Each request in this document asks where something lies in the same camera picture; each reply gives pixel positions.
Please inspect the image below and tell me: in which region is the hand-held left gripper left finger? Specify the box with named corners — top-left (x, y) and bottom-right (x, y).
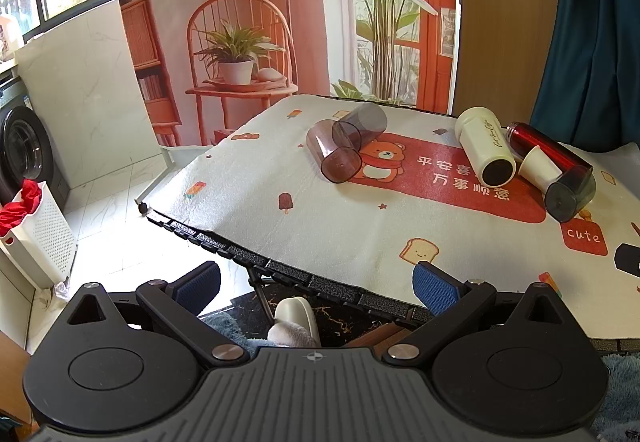
top-left (64, 261), bottom-right (251, 368)

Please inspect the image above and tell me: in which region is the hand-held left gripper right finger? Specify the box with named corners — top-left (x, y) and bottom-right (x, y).
top-left (382, 261), bottom-right (576, 368)

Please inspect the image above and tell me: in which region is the tall cream cup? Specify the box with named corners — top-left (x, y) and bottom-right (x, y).
top-left (454, 106), bottom-right (517, 189)

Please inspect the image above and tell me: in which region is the small cream cup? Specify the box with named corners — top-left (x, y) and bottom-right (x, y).
top-left (517, 145), bottom-right (563, 195)

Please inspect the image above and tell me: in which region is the dark grey translucent cup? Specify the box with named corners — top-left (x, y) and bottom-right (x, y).
top-left (544, 167), bottom-right (597, 223)

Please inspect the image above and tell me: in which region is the purple translucent cup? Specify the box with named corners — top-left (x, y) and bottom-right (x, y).
top-left (332, 102), bottom-right (388, 153)
top-left (306, 119), bottom-right (363, 184)

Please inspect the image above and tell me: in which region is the white slipper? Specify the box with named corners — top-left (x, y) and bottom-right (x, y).
top-left (272, 297), bottom-right (321, 348)

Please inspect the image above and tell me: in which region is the person's foot in white sock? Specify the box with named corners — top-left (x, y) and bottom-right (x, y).
top-left (267, 322), bottom-right (313, 349)

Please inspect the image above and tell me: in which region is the printed bear table mat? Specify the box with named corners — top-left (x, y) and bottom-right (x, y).
top-left (145, 94), bottom-right (640, 340)

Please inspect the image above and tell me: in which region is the white perforated laundry basket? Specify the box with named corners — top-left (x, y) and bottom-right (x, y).
top-left (0, 182), bottom-right (78, 290)

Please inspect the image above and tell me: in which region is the red metal bottle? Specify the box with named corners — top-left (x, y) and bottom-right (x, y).
top-left (505, 122), bottom-right (596, 183)

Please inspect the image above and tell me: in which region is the red cloth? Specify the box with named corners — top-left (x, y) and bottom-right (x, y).
top-left (0, 179), bottom-right (43, 237)

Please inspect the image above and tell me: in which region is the blue fluffy rug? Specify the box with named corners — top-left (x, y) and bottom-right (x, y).
top-left (205, 312), bottom-right (640, 438)

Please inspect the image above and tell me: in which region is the washing machine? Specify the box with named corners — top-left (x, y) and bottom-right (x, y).
top-left (0, 72), bottom-right (68, 207)

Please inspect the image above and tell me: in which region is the wooden panel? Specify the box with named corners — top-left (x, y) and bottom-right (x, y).
top-left (452, 0), bottom-right (563, 117)

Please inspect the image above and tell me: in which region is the blue curtain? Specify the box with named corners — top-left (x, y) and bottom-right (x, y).
top-left (530, 0), bottom-right (640, 153)

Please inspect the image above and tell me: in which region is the wall poster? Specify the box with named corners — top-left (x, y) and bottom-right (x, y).
top-left (111, 0), bottom-right (461, 147)

